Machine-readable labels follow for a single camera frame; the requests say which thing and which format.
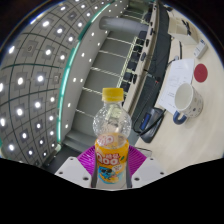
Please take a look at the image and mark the ceiling lights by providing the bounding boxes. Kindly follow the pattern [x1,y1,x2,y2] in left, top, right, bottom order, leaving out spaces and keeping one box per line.
[0,0,111,164]

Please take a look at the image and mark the black marker pen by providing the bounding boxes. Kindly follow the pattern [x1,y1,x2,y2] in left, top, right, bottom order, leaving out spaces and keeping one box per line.
[181,19,193,36]

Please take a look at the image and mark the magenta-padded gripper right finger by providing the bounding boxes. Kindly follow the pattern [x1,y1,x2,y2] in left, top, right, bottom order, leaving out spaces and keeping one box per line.
[125,144,166,190]

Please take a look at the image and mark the flat round red coaster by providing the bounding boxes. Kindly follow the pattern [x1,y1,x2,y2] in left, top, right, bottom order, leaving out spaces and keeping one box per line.
[193,63,209,83]

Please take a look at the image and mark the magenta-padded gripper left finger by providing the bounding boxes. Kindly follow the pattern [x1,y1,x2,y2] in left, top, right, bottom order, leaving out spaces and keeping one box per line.
[54,144,99,189]

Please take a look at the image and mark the white remote control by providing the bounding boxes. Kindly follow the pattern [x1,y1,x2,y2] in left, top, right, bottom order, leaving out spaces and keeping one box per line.
[193,39,209,60]

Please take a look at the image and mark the white dotted mug blue handle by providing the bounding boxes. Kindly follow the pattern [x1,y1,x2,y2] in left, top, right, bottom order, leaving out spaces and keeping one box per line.
[172,82,204,126]

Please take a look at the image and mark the white printed paper sheet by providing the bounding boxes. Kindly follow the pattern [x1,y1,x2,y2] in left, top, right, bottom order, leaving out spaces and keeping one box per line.
[157,58,195,115]

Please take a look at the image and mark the yellow-capped orange-label drink bottle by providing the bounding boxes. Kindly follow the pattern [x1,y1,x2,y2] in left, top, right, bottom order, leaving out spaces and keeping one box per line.
[92,87,133,186]

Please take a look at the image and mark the row of black office chairs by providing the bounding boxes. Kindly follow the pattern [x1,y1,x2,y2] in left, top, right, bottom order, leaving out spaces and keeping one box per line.
[119,3,158,94]

